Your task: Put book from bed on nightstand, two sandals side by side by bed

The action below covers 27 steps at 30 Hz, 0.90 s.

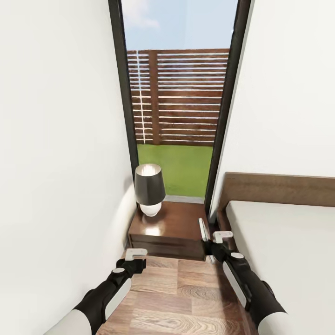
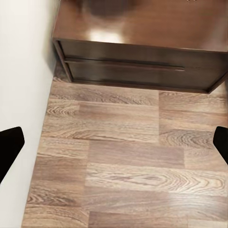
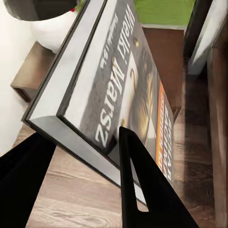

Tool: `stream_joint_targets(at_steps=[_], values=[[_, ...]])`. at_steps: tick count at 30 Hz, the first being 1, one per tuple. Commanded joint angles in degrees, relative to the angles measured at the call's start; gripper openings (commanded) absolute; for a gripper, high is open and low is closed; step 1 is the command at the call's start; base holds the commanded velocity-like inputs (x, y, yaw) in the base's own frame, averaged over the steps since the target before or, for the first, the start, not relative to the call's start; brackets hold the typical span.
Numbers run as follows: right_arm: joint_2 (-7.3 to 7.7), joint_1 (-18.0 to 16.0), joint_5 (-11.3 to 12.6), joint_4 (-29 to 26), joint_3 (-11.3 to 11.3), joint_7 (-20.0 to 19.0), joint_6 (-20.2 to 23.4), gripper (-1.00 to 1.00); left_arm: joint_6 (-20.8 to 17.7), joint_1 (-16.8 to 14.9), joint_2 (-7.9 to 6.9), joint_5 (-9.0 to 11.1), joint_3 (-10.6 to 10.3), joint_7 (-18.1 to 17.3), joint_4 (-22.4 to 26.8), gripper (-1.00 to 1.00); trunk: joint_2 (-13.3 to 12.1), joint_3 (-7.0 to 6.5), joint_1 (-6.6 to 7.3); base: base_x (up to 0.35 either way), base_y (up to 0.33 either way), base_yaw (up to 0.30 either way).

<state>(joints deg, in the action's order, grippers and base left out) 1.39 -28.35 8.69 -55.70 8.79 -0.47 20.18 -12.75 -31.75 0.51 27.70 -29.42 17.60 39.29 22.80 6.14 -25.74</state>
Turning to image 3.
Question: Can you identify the hardback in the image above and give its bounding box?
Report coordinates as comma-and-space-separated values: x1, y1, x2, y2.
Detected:
21, 0, 174, 207

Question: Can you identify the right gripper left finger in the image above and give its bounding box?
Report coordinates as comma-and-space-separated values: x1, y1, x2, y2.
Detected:
0, 132, 56, 228

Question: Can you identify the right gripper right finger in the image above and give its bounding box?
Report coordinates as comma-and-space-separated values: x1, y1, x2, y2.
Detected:
119, 126, 199, 228

